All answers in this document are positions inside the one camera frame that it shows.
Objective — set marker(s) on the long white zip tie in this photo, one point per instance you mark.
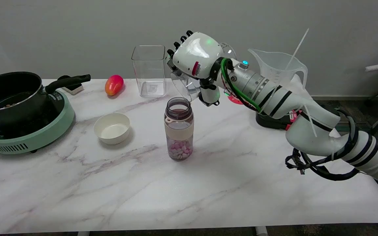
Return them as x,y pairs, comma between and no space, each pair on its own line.
295,52

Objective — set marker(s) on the white table leg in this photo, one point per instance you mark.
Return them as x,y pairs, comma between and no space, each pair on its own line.
83,233
261,231

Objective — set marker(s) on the clear bottle with pink candies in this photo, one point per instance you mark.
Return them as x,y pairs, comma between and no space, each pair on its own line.
179,131

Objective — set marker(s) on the red orange mango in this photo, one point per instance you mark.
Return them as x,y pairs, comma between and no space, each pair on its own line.
113,85

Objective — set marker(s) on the large translucent measuring jug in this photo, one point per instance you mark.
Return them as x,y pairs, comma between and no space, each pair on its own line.
276,67

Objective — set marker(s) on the white round bowl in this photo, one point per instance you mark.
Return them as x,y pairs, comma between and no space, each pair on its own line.
112,129

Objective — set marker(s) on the black scale with pink label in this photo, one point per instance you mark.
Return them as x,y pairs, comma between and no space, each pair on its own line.
271,122

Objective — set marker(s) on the mint green induction cooker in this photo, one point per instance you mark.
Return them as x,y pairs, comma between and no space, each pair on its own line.
41,134

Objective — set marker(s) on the small white black device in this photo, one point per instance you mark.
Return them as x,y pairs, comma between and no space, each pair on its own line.
74,89

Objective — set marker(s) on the clear drinking glass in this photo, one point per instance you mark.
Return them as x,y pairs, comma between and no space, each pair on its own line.
185,85

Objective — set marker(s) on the clear square plastic container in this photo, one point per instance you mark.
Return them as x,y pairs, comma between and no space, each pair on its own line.
149,70

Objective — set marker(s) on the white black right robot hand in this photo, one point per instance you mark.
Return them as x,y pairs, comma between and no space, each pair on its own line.
197,54

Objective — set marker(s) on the pink round coaster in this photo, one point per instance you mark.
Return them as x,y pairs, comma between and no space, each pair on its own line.
234,99

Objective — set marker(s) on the floor vent grille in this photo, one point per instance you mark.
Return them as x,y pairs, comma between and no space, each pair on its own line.
341,126

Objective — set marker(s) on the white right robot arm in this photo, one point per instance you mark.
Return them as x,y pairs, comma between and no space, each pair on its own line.
317,127

